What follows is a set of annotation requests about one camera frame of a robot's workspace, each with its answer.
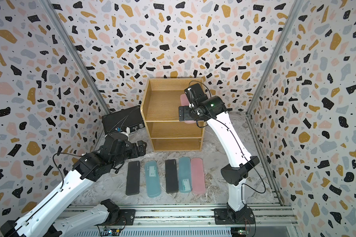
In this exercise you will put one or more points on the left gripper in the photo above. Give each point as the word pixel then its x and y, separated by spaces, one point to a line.
pixel 135 152

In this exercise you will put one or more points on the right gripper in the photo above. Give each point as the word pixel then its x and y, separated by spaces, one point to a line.
pixel 186 116

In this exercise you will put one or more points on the pink pencil case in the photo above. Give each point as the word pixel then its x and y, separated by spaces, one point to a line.
pixel 185 102
pixel 197 176

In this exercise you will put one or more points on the teal pencil case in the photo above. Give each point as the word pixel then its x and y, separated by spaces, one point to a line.
pixel 152 179
pixel 185 183

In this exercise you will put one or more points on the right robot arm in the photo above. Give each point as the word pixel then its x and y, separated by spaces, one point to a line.
pixel 212 111

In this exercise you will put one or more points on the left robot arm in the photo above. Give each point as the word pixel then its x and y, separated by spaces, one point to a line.
pixel 42 221

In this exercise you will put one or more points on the wooden three-tier shelf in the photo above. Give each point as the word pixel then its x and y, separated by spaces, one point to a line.
pixel 160 112

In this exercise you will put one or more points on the left black pencil case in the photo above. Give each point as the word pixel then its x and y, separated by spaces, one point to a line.
pixel 133 178

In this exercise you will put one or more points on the black pencil case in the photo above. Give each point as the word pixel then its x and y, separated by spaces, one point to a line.
pixel 171 176
pixel 133 178

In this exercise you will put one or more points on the middle black pencil case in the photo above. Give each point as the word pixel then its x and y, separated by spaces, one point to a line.
pixel 171 176

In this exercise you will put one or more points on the black briefcase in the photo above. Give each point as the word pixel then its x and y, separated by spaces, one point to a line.
pixel 130 117

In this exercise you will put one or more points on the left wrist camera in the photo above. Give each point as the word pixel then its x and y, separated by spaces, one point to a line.
pixel 123 130

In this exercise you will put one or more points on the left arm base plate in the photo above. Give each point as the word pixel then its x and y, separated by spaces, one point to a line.
pixel 122 217

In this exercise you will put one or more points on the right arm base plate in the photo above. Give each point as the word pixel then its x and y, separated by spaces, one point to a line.
pixel 227 216

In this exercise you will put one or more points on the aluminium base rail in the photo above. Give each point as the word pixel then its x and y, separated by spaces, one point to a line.
pixel 195 220

